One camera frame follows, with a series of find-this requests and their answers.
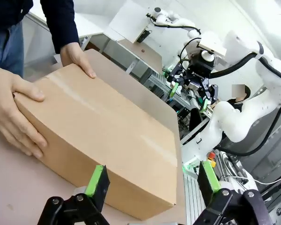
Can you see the grey ribbed metal plate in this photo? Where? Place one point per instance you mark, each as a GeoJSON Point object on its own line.
{"type": "Point", "coordinates": [192, 194]}

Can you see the person's right hand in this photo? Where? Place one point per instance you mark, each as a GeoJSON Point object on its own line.
{"type": "Point", "coordinates": [7, 110]}

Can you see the grey aluminium frame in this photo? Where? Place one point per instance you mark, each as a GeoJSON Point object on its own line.
{"type": "Point", "coordinates": [159, 82]}

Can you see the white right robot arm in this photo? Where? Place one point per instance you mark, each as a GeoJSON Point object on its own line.
{"type": "Point", "coordinates": [271, 70]}

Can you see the person's left forearm navy sleeve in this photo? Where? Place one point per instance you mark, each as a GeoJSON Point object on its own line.
{"type": "Point", "coordinates": [59, 23]}

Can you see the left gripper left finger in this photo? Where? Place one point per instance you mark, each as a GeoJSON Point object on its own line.
{"type": "Point", "coordinates": [97, 185]}

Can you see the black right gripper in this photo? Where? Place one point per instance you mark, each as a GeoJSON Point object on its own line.
{"type": "Point", "coordinates": [197, 72]}

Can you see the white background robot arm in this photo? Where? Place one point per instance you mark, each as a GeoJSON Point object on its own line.
{"type": "Point", "coordinates": [178, 22]}

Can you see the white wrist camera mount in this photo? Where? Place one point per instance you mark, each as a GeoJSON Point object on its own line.
{"type": "Point", "coordinates": [206, 56]}

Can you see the white cardboard sheet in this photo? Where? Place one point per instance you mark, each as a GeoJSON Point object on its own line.
{"type": "Point", "coordinates": [128, 21]}

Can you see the white flat panel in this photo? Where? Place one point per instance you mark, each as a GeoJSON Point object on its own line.
{"type": "Point", "coordinates": [212, 45]}

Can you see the brown top side table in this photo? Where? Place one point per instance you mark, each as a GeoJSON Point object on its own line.
{"type": "Point", "coordinates": [142, 52]}

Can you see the person in blue jeans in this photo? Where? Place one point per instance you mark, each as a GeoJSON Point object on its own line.
{"type": "Point", "coordinates": [4, 47]}

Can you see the small black device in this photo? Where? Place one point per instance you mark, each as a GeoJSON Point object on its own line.
{"type": "Point", "coordinates": [144, 35]}

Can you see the red emergency stop button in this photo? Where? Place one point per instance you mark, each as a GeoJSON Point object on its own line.
{"type": "Point", "coordinates": [211, 155]}

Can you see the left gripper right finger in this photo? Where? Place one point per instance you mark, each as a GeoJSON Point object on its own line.
{"type": "Point", "coordinates": [208, 182]}

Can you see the brown cardboard box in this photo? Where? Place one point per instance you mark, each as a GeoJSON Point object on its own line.
{"type": "Point", "coordinates": [96, 122]}

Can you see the seated person in black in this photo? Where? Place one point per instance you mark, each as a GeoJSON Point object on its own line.
{"type": "Point", "coordinates": [238, 99]}

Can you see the person's left hand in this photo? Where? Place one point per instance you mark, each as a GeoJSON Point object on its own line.
{"type": "Point", "coordinates": [76, 56]}

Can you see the white side table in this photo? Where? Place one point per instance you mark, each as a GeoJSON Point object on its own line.
{"type": "Point", "coordinates": [84, 25]}

